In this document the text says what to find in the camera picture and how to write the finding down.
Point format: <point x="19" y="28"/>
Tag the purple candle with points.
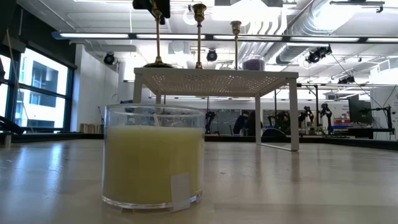
<point x="253" y="64"/>

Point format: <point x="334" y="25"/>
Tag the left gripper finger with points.
<point x="141" y="7"/>
<point x="165" y="9"/>

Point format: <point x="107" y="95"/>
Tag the person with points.
<point x="251" y="123"/>
<point x="241" y="124"/>

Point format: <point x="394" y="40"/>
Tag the black computer monitor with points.
<point x="359" y="109"/>

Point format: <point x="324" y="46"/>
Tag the yellow candle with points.
<point x="149" y="161"/>

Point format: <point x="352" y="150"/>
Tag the black hanging ceiling cameras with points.
<point x="317" y="56"/>

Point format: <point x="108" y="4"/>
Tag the brass candlestick holder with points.
<point x="199" y="11"/>
<point x="236" y="27"/>
<point x="158" y="64"/>

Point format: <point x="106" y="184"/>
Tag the black aluminium table frame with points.
<point x="342" y="143"/>

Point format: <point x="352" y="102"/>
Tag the large dark-framed window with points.
<point x="49" y="93"/>

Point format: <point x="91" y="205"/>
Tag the black ceiling spotlight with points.
<point x="211" y="55"/>
<point x="109" y="58"/>

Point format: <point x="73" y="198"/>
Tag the white perforated metal shelf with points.
<point x="217" y="72"/>

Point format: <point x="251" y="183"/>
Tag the silver ventilation duct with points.
<point x="298" y="31"/>

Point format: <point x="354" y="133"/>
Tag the long linear ceiling light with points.
<point x="93" y="35"/>

